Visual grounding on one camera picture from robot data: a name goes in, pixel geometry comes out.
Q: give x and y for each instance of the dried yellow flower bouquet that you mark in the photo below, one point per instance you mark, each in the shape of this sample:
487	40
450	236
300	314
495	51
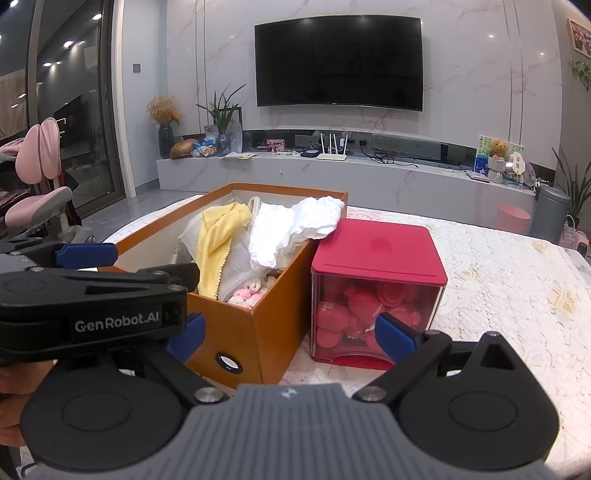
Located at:
163	110

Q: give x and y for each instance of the hanging ivy garland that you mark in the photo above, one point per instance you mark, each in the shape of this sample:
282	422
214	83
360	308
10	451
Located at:
582	74

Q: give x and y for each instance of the person's left hand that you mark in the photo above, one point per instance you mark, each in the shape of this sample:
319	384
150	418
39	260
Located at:
14	378

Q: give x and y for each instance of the brown teddy bear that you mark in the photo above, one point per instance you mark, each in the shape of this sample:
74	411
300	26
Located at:
498	148

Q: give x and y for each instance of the orange cardboard box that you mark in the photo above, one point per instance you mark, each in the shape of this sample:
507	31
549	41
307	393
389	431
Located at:
277	323

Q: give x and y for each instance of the grey marble television console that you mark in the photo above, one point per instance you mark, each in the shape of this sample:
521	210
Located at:
323	177

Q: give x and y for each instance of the small pink bag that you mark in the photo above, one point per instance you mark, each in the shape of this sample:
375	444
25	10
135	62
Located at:
573	235

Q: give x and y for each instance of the pink photo card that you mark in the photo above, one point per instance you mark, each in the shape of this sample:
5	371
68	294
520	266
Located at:
275	145

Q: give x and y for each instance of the white tiled lemon print mat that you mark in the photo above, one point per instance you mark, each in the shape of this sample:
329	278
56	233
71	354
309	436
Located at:
138	226

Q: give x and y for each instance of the pink desk chair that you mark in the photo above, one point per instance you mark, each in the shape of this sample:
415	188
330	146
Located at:
44	152

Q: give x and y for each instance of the small blue glass vase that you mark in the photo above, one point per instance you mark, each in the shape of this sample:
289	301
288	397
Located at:
223	144

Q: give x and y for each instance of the grey trash can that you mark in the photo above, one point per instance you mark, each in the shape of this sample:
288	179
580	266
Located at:
549	214

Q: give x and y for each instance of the brown gourd ornament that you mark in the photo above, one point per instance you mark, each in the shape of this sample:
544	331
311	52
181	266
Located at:
181	148

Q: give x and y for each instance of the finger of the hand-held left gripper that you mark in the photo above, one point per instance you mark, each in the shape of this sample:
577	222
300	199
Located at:
87	254
175	275

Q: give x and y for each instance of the black wall television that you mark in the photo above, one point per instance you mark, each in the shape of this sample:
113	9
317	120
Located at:
339	62

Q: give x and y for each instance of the white router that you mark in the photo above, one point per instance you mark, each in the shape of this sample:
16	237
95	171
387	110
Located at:
332	156

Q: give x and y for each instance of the beige hanging towel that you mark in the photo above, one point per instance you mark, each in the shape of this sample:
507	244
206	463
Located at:
16	104

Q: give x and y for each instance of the pile of red round sponges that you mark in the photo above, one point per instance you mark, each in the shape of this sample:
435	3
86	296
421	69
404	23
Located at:
351	314

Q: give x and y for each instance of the green leafy plant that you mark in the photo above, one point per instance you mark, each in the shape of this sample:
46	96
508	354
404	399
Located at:
221	108

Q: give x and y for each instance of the potted green plant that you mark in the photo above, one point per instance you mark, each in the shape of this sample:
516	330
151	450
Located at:
577	184

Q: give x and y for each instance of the yellow cloth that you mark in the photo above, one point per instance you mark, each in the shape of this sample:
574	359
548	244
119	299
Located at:
217	249

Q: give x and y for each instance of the blue and white snack bag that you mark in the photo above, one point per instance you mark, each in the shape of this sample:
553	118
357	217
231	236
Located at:
204	148

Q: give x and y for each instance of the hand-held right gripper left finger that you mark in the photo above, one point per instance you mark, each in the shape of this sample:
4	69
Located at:
187	339

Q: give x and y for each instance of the white ruffled cloth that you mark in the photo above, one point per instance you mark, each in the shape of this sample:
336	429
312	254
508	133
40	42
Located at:
286	230

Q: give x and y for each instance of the white lace tablecloth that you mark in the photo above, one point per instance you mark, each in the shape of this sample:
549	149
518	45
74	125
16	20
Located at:
508	300

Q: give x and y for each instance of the pink waste bin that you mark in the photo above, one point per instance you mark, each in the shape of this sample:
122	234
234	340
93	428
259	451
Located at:
513	220

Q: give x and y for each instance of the pink and white knit cloth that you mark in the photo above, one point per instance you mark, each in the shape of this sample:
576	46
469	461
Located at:
247	295

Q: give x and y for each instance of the red lidded storage box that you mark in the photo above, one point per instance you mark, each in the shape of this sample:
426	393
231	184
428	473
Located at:
378	249

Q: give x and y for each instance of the black set-top box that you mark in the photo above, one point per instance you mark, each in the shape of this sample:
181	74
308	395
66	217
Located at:
310	153

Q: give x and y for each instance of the yellow green papers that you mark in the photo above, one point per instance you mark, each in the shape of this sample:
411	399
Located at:
238	156

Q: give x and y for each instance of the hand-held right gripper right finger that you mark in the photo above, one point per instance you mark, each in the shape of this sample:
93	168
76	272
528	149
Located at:
392	337

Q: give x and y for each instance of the white round hand fan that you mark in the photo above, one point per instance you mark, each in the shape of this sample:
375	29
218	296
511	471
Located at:
516	166

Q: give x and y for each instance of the glass sliding door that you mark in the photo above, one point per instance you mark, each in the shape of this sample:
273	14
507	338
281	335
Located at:
78	92

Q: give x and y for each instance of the flat book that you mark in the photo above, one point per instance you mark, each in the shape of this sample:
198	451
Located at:
477	176

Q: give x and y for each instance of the framed wall picture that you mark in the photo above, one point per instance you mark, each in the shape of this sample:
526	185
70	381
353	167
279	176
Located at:
581	37

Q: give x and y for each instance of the clear glass vase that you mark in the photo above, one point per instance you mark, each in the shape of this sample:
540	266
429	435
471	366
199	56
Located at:
235	138

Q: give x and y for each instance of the green picture board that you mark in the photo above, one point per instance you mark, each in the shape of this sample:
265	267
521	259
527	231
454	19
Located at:
484	144

